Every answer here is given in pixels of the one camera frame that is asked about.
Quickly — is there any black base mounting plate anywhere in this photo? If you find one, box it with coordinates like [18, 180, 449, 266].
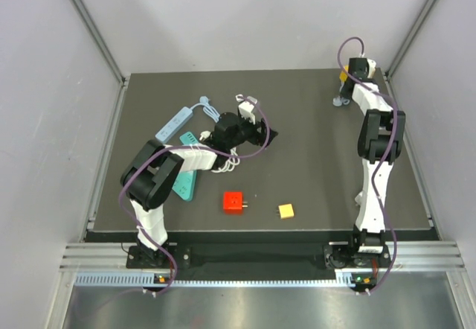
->
[126, 241, 393, 270]

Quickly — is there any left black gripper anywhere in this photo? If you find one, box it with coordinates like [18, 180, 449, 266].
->
[226, 112, 277, 150]

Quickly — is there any blue cable with plug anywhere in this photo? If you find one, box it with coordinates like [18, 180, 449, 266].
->
[332, 94, 353, 109]

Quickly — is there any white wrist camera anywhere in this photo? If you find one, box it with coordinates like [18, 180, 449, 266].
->
[235, 94, 259, 124]
[367, 58, 376, 79]

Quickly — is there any orange plug adapter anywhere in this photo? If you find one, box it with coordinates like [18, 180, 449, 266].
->
[277, 204, 295, 220]

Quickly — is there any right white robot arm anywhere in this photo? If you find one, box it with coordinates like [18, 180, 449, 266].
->
[339, 56, 406, 266]

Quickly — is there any grey slotted cable duct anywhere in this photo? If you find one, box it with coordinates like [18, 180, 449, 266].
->
[74, 272, 355, 288]

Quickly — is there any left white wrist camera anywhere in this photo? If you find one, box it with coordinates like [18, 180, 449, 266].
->
[235, 94, 259, 124]

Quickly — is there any light blue power cable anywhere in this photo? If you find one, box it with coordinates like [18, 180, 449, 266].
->
[191, 96, 224, 125]

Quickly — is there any light blue power strip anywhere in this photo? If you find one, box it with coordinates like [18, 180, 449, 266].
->
[155, 106, 193, 144]

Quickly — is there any teal rectangular power strip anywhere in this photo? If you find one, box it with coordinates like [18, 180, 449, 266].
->
[179, 132, 199, 145]

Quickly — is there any white coiled power cable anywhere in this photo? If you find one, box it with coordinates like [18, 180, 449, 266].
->
[199, 130, 242, 174]

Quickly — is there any yellow cube socket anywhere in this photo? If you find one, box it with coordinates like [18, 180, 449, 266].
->
[339, 65, 349, 83]

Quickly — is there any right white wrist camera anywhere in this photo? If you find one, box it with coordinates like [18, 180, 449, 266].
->
[367, 58, 376, 79]

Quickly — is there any teal triangular power strip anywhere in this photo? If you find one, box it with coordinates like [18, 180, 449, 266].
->
[173, 170, 196, 202]

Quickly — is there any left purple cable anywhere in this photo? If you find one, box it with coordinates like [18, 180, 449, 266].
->
[118, 96, 269, 296]

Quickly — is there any white cube plug adapter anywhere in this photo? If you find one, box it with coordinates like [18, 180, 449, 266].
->
[354, 191, 364, 207]

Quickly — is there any red plug adapter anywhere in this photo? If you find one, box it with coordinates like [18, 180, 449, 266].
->
[222, 191, 248, 215]

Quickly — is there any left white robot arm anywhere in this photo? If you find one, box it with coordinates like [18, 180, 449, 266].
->
[118, 112, 278, 267]

